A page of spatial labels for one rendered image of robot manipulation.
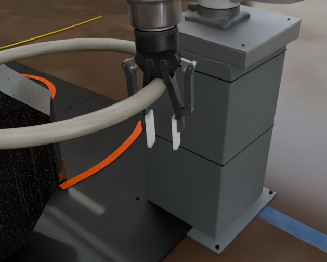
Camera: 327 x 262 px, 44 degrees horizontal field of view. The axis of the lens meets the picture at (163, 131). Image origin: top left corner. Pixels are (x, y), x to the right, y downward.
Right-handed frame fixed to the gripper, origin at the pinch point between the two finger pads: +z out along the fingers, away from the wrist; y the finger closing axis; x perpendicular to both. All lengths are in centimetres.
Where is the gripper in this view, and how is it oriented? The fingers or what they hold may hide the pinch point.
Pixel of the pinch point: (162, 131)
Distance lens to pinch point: 77.9
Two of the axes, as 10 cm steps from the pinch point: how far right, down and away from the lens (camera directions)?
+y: -9.6, -0.8, 2.7
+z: 0.6, 8.8, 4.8
